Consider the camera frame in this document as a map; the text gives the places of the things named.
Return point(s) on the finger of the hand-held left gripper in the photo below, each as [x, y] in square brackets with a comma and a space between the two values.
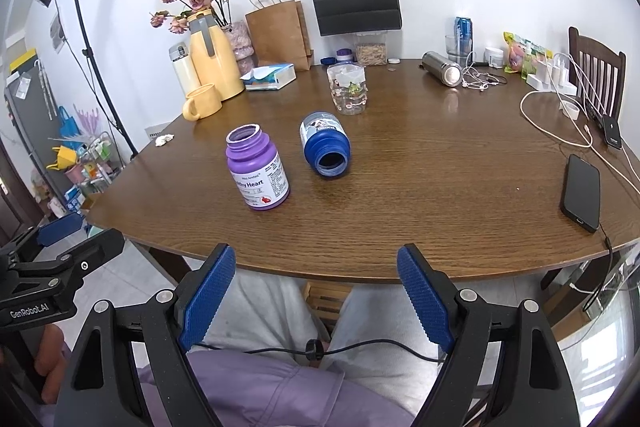
[95, 249]
[60, 227]

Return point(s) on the white earphones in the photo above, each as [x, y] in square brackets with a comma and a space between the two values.
[480, 79]

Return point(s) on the dark wooden chair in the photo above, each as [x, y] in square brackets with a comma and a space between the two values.
[597, 62]

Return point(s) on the white power strip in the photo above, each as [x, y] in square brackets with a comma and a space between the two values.
[550, 79]

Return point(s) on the person's purple jacket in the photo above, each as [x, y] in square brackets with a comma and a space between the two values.
[280, 392]

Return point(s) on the wooden stool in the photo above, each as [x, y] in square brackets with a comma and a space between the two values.
[325, 302]

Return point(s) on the clear cereal container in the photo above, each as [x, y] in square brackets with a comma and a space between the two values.
[371, 52]

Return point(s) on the small white adapter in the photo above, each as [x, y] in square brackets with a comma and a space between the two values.
[570, 108]

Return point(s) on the crumpled white tissue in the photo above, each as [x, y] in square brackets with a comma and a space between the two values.
[165, 140]

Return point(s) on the person's grey pants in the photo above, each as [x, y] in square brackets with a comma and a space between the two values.
[270, 307]

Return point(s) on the black smartphone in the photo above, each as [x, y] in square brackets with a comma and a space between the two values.
[581, 192]

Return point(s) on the black light stand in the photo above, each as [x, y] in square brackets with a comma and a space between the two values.
[95, 67]

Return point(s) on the purple plastic bottle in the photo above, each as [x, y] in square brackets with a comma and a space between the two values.
[257, 172]

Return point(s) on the blue plastic bottle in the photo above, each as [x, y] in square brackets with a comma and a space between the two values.
[325, 142]

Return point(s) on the grey refrigerator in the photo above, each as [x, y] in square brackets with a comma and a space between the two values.
[30, 122]

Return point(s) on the brown paper bag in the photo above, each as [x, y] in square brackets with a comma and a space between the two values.
[277, 34]

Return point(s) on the black power bank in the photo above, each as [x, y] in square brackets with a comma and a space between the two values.
[612, 132]

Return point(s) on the blue lid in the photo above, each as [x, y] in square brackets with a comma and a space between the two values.
[327, 61]

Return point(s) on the blue drink can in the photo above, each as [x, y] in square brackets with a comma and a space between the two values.
[463, 29]

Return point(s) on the steel flask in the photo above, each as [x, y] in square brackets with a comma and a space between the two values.
[440, 67]

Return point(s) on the yellow thermos jug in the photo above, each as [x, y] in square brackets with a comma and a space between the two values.
[217, 62]

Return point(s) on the clear printed cup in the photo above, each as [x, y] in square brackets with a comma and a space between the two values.
[346, 89]

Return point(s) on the colourful snack packet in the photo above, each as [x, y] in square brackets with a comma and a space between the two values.
[535, 59]
[512, 54]

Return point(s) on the cluttered storage cart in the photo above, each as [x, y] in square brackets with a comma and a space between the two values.
[92, 162]

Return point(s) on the yellow mug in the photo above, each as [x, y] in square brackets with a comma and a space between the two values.
[205, 102]

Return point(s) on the purple lidded jar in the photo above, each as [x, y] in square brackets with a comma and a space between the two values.
[344, 55]

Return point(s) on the blue tote bag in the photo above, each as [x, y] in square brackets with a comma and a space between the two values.
[66, 122]

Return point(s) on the tissue box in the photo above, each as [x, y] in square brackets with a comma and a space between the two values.
[270, 77]

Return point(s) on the drinking glass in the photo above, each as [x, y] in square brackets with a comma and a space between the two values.
[455, 49]

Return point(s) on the white thermos bottle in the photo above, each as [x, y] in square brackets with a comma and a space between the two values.
[184, 72]

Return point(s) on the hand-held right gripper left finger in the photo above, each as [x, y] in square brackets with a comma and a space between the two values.
[210, 297]

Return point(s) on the person's left hand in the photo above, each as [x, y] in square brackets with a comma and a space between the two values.
[50, 357]

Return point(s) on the pink textured vase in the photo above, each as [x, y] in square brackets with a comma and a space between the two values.
[241, 47]

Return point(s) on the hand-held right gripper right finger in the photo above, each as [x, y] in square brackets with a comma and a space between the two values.
[425, 297]

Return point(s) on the white jar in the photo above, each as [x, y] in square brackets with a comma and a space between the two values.
[494, 58]

